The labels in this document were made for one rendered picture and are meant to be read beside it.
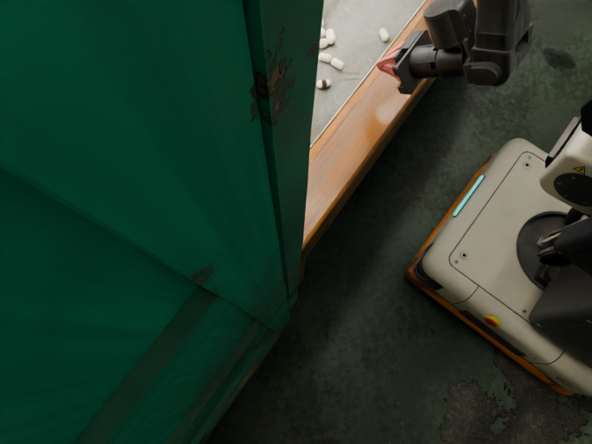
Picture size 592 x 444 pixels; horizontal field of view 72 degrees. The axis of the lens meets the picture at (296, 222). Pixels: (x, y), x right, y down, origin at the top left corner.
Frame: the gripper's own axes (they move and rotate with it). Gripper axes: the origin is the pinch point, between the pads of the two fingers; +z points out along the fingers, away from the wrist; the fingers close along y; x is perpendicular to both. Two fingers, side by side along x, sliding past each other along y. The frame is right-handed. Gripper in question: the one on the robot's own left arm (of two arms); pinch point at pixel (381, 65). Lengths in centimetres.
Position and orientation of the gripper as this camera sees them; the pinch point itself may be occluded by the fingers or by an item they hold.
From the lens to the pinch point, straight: 88.4
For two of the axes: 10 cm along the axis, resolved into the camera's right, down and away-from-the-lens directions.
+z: -6.0, -2.4, 7.6
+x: 5.5, 5.8, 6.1
